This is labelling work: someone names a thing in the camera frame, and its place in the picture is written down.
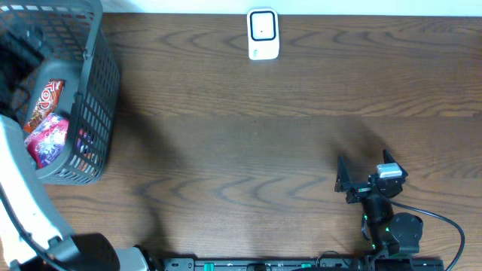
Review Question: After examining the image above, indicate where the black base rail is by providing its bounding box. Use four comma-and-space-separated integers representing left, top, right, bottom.
161, 257, 444, 271

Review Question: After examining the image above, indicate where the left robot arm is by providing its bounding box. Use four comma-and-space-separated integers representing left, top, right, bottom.
1, 30, 155, 270

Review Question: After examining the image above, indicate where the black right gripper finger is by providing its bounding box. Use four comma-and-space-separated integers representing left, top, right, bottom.
383, 149, 408, 178
334, 157, 352, 193

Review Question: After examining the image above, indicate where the grey plastic mesh basket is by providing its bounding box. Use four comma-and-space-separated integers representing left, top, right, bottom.
1, 0, 120, 185

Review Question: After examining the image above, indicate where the white barcode scanner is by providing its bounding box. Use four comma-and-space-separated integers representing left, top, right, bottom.
246, 8, 280, 61

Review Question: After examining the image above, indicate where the red purple liners pack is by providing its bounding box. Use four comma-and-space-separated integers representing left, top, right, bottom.
24, 113, 69, 169

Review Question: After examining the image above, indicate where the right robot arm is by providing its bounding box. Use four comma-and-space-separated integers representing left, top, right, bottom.
334, 150, 423, 270

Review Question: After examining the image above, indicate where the orange Top chocolate bar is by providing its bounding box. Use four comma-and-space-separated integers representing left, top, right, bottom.
23, 79, 65, 133

